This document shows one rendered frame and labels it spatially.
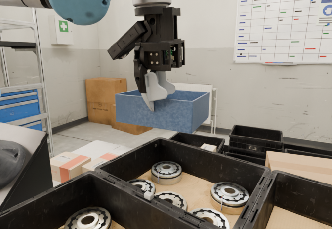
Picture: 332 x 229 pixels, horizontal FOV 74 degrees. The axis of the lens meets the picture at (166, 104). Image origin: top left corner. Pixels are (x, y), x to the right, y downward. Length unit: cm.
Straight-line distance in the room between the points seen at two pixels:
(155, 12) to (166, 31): 4
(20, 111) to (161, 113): 219
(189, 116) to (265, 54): 291
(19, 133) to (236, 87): 295
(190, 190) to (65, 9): 58
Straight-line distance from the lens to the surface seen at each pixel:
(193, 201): 68
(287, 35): 334
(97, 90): 402
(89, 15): 32
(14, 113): 256
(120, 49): 49
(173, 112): 48
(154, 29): 44
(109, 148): 134
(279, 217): 69
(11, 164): 79
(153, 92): 46
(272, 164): 88
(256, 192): 57
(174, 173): 74
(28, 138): 86
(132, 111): 53
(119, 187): 56
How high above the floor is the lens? 124
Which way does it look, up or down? 13 degrees down
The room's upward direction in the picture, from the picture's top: straight up
